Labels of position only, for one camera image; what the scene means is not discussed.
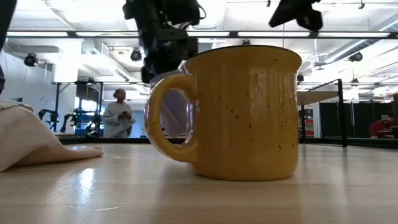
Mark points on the wooden shelf with black frame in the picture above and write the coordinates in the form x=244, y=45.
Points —
x=342, y=124

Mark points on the black table edge rail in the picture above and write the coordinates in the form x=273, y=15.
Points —
x=124, y=140

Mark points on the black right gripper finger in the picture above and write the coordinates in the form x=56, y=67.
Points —
x=286, y=12
x=311, y=20

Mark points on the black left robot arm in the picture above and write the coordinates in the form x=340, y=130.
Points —
x=6, y=18

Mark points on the black ceiling camera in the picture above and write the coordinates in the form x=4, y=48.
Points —
x=136, y=55
x=30, y=59
x=300, y=79
x=246, y=42
x=356, y=56

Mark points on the black background station frame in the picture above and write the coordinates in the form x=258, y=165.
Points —
x=57, y=105

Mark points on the black overhead frame bar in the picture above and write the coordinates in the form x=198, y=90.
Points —
x=264, y=34

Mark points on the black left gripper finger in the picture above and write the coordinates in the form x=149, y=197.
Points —
x=150, y=62
x=180, y=53

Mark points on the person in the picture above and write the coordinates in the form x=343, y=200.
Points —
x=118, y=118
x=382, y=126

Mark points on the beige cloth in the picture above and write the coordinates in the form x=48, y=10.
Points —
x=25, y=137

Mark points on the yellow speckled enamel mug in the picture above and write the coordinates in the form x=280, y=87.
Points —
x=248, y=124

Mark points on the black background robot arm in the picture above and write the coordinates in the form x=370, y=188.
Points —
x=70, y=119
x=49, y=115

